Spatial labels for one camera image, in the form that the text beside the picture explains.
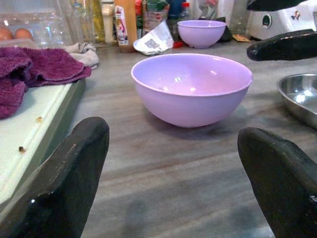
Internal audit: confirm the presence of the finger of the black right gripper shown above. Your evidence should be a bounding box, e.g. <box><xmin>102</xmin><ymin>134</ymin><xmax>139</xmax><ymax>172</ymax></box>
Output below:
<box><xmin>246</xmin><ymin>29</ymin><xmax>317</xmax><ymax>61</ymax></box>
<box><xmin>247</xmin><ymin>0</ymin><xmax>308</xmax><ymax>12</ymax></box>

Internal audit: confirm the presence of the clear glass jar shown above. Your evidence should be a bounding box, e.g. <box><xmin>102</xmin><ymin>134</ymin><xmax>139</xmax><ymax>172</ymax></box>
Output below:
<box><xmin>53</xmin><ymin>0</ymin><xmax>96</xmax><ymax>45</ymax></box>

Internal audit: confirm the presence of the yellow card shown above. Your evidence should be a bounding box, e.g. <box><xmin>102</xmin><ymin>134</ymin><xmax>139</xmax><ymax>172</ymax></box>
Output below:
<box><xmin>232</xmin><ymin>34</ymin><xmax>252</xmax><ymax>43</ymax></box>

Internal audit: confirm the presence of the dark blue bottle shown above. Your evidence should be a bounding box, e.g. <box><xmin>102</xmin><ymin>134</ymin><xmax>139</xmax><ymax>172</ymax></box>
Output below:
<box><xmin>167</xmin><ymin>0</ymin><xmax>187</xmax><ymax>20</ymax></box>

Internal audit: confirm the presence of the white grinder bottle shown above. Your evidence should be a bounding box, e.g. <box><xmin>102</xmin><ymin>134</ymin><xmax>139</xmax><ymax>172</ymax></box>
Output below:
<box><xmin>102</xmin><ymin>1</ymin><xmax>117</xmax><ymax>46</ymax></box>

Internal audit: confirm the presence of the white paper packet QR code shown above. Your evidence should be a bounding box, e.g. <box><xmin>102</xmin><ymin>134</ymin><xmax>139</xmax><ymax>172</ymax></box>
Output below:
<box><xmin>133</xmin><ymin>19</ymin><xmax>174</xmax><ymax>56</ymax></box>

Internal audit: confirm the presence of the purple terry towel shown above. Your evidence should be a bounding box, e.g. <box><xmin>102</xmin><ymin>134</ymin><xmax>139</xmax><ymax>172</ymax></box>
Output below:
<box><xmin>0</xmin><ymin>46</ymin><xmax>92</xmax><ymax>120</ymax></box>

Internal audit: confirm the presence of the lilac plastic bowl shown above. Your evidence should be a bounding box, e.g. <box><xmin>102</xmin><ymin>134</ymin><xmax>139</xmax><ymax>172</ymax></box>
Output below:
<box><xmin>177</xmin><ymin>19</ymin><xmax>227</xmax><ymax>49</ymax></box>
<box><xmin>130</xmin><ymin>53</ymin><xmax>254</xmax><ymax>128</ymax></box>

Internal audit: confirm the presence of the olive oil bottle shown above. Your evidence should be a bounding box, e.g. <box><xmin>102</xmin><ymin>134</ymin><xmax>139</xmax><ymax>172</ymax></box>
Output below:
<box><xmin>92</xmin><ymin>0</ymin><xmax>106</xmax><ymax>43</ymax></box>

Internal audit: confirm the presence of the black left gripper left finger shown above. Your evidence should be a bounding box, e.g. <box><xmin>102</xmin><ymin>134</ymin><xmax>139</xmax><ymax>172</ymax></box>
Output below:
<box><xmin>0</xmin><ymin>117</ymin><xmax>110</xmax><ymax>238</ymax></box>

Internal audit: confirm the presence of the clear bottle red cap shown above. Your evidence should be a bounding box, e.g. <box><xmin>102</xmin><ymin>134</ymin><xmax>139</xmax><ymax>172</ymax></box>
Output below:
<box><xmin>181</xmin><ymin>1</ymin><xmax>192</xmax><ymax>21</ymax></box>

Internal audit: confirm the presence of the clear plastic egg box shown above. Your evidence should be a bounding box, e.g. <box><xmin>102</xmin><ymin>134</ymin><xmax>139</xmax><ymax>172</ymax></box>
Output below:
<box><xmin>0</xmin><ymin>11</ymin><xmax>73</xmax><ymax>49</ymax></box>

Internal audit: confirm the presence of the stainless steel bowl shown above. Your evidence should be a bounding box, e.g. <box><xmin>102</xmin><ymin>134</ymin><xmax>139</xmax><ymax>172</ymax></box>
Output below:
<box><xmin>276</xmin><ymin>73</ymin><xmax>317</xmax><ymax>129</ymax></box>

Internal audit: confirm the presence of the white cutting board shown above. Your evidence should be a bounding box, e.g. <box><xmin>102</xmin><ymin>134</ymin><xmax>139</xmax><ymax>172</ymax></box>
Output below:
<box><xmin>0</xmin><ymin>78</ymin><xmax>87</xmax><ymax>211</ymax></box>

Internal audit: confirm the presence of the brown egg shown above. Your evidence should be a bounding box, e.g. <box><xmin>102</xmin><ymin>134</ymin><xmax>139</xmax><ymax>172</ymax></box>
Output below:
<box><xmin>14</xmin><ymin>28</ymin><xmax>34</xmax><ymax>40</ymax></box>
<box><xmin>0</xmin><ymin>26</ymin><xmax>13</xmax><ymax>42</ymax></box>

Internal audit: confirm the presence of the orange sauce bottle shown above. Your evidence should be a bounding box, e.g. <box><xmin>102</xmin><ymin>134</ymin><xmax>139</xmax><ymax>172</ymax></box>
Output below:
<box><xmin>114</xmin><ymin>0</ymin><xmax>138</xmax><ymax>54</ymax></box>

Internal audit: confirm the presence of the white rice cooker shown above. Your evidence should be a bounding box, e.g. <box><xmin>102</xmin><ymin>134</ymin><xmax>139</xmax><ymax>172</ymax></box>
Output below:
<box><xmin>248</xmin><ymin>1</ymin><xmax>317</xmax><ymax>41</ymax></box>

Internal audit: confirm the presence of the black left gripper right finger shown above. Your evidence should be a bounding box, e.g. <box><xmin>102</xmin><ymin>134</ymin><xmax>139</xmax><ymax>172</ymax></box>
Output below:
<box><xmin>237</xmin><ymin>126</ymin><xmax>317</xmax><ymax>238</ymax></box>

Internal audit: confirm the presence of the beige cloth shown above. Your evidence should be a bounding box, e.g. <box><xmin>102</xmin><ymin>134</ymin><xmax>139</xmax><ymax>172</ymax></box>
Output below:
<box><xmin>64</xmin><ymin>42</ymin><xmax>100</xmax><ymax>70</ymax></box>

